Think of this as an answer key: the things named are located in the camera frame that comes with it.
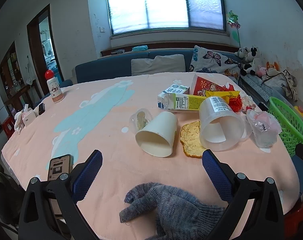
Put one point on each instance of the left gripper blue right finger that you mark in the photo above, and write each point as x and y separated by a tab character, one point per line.
220	175

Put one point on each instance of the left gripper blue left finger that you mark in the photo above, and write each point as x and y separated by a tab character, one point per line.
84	174

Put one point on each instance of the large translucent plastic tub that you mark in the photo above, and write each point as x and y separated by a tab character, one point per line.
221	128

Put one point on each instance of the clear and pink plastic bag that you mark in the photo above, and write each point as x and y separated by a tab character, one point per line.
265	128

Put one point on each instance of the small clear plastic cup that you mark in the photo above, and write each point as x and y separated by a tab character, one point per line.
139	120

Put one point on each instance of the white paper cup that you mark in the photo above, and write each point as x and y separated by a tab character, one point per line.
157	138

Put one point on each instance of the yellow snack wrapper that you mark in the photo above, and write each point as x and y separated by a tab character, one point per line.
223	94

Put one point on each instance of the smartphone with lit screen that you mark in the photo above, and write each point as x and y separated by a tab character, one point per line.
59	165

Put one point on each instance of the grey knitted glove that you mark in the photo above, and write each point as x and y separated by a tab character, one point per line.
180	215

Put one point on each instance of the red foam fruit net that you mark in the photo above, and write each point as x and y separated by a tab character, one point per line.
235	103

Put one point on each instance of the crumpled white red tissue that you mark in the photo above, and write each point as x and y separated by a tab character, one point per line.
247	103

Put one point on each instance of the small black device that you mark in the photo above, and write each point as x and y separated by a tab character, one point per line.
41	108

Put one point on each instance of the white tissue pack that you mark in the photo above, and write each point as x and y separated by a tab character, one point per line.
24	118

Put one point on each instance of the red capped white bottle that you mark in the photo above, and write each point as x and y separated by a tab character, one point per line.
54	87

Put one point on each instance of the green plastic mesh basket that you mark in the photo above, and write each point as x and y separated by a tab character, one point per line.
290	122

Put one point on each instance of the red plastic stool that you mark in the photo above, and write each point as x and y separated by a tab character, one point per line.
8	126

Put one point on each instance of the white blue milk carton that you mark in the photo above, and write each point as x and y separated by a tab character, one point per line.
177	98

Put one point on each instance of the yellow duck toy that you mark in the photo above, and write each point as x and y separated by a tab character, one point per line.
299	110

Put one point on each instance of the clear plastic storage box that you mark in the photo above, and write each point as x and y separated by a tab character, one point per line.
294	104

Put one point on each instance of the dark wooden shelf cabinet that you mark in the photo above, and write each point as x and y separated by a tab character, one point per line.
15	87

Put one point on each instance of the pink pig plush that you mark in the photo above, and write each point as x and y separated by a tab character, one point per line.
261	72

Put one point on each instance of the beige patterned cloth bag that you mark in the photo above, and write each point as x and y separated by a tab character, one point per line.
283	80

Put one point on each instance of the butterfly print pillow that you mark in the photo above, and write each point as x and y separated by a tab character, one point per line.
211	62

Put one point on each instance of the orange fox plush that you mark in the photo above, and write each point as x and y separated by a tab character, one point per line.
272	69

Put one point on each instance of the black white cow plush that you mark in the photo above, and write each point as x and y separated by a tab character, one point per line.
252	61

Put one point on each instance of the grey plain cushion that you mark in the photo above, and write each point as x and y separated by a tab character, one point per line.
160	64

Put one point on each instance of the grey white plush toy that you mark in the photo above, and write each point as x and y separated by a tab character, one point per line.
241	53

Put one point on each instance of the teal tissue box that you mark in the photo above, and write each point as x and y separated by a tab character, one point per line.
140	48

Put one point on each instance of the colourful pinwheel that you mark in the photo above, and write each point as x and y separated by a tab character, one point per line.
233	22

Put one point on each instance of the wooden doorway frame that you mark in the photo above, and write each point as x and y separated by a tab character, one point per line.
42	47

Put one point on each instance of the window with dark frame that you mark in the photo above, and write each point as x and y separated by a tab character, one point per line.
128	16

